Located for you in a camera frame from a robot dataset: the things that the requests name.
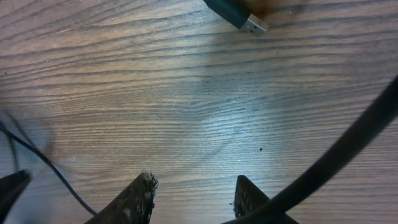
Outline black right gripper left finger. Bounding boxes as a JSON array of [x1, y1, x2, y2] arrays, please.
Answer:
[[85, 172, 159, 224]]

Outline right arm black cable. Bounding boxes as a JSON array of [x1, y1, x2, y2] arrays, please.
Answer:
[[220, 74, 398, 224]]

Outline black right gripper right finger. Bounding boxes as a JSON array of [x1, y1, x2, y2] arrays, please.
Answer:
[[232, 174, 300, 224]]

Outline thick black USB cable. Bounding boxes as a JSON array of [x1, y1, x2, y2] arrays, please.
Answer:
[[202, 0, 269, 37]]

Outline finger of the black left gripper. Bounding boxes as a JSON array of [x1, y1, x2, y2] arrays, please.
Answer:
[[0, 170, 31, 223]]

